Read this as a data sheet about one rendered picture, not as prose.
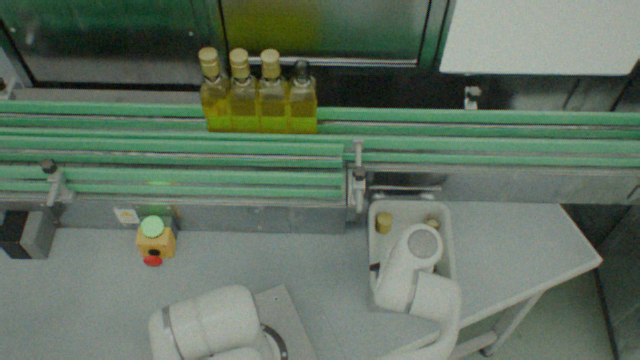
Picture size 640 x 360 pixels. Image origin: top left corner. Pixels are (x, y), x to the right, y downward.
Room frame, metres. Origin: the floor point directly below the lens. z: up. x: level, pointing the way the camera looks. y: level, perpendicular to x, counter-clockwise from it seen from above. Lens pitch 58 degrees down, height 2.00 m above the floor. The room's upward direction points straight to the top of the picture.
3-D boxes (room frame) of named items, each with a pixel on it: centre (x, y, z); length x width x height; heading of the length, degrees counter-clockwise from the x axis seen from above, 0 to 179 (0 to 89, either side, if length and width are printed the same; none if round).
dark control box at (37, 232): (0.63, 0.63, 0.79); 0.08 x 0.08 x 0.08; 88
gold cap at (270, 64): (0.81, 0.08, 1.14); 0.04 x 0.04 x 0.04
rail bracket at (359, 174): (0.68, -0.09, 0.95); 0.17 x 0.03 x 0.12; 178
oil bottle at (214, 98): (0.81, 0.20, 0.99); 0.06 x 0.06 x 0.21; 89
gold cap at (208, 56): (0.81, 0.20, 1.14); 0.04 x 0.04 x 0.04
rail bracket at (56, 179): (0.65, 0.52, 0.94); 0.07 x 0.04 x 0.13; 178
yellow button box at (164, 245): (0.62, 0.35, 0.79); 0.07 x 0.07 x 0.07; 88
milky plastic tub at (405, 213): (0.58, -0.20, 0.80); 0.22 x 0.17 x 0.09; 178
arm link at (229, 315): (0.35, 0.15, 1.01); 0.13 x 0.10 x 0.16; 109
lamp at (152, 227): (0.63, 0.35, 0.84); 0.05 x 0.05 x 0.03
